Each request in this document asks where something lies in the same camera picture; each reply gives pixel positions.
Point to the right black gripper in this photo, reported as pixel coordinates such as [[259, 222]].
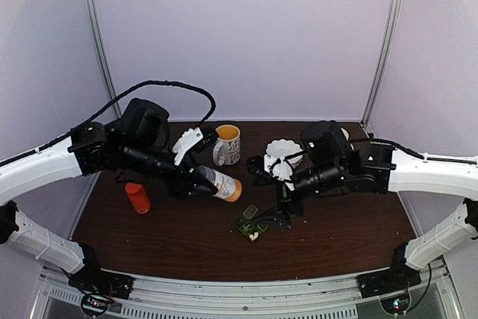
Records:
[[286, 199]]

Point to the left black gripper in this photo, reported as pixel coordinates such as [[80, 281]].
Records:
[[181, 190]]

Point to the grey lid pill bottle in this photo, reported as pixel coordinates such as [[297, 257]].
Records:
[[228, 189]]

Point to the green weekly pill organizer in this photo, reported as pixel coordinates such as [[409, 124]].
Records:
[[244, 224]]

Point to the orange pill bottle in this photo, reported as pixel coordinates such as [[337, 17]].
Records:
[[138, 197]]

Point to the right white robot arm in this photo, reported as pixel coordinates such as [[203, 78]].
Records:
[[379, 166]]

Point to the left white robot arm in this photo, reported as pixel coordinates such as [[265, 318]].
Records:
[[124, 144]]

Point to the white mug yellow inside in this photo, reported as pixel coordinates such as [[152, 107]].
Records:
[[226, 151]]

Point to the white scalloped dish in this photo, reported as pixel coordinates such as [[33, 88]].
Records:
[[284, 147]]

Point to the cream ribbed mug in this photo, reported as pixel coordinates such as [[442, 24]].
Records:
[[345, 133]]

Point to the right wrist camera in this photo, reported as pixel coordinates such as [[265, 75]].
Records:
[[267, 168]]

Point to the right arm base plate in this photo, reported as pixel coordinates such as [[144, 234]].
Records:
[[386, 282]]

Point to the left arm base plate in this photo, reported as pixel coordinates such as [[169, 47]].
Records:
[[106, 284]]

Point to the aluminium front rail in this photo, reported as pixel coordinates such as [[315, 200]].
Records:
[[327, 297]]

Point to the left aluminium frame post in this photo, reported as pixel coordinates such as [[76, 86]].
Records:
[[100, 49]]

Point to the aluminium frame post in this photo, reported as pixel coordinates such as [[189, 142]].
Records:
[[100, 49], [384, 55]]

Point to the right aluminium frame post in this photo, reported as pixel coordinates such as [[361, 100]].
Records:
[[384, 55]]

